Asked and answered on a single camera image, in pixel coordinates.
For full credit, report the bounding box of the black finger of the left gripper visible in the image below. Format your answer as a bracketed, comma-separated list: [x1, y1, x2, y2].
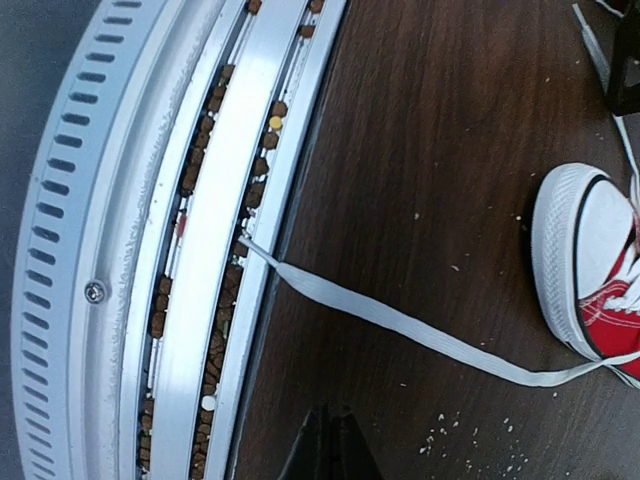
[606, 1, 639, 115]

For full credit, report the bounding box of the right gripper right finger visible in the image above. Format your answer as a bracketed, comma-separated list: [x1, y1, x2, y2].
[330, 413, 383, 480]

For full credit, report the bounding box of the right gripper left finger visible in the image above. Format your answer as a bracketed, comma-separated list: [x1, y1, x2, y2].
[279, 405, 330, 480]

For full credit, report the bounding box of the red canvas sneaker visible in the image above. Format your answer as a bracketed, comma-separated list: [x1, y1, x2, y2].
[239, 162, 640, 389]

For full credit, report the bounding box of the aluminium front rail frame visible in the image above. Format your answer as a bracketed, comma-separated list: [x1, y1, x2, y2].
[11, 1, 346, 479]

